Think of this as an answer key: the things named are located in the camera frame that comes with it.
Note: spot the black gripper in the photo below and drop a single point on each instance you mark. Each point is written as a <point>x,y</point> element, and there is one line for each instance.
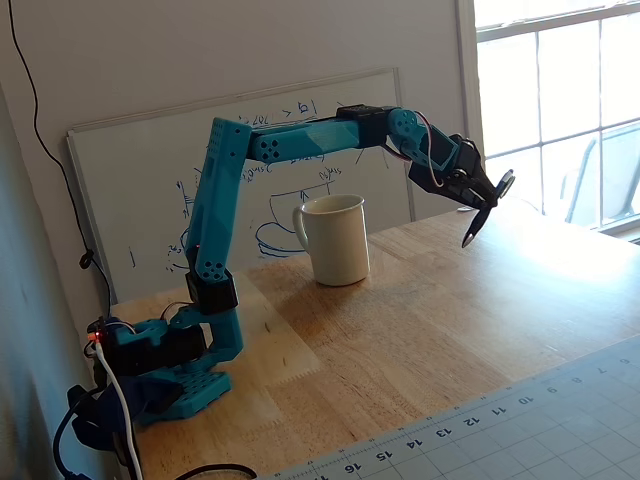
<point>470,176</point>

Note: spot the black pen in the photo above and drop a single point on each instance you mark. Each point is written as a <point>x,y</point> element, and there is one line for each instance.
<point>477,225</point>

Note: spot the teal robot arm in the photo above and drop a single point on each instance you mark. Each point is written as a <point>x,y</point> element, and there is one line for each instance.
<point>220,200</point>

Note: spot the white ceramic mug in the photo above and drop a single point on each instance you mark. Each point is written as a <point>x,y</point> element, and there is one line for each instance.
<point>337,245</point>

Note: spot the outdoor patio chair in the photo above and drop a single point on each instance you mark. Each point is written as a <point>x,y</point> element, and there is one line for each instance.
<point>605,175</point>

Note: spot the grey cutting mat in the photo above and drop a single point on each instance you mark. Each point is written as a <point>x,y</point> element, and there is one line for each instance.
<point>525,430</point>

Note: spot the whiteboard with blue writing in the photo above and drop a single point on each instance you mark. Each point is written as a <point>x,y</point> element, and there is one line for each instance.
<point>150,165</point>

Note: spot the blue table clamp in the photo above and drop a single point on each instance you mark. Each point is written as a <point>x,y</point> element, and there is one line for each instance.
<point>145,395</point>

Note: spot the white window frame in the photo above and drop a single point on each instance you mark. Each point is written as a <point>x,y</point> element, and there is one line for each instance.
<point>470,75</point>

